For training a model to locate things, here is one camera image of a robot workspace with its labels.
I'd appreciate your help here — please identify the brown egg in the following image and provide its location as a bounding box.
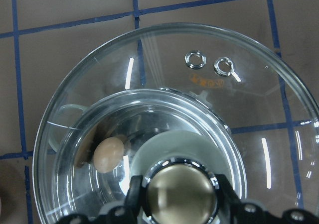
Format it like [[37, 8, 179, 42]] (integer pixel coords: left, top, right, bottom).
[[93, 137, 124, 173]]

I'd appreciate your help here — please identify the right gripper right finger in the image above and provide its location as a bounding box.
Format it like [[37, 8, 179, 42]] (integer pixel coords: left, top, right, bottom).
[[215, 174, 241, 209]]

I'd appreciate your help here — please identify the mint green steel pot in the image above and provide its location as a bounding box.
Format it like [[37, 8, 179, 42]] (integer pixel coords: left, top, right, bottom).
[[47, 89, 247, 224]]

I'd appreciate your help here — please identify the glass pot lid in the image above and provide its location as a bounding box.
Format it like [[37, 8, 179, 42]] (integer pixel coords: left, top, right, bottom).
[[33, 23, 319, 224]]

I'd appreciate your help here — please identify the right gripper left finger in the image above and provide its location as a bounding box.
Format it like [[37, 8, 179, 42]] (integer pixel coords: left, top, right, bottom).
[[124, 175, 150, 221]]

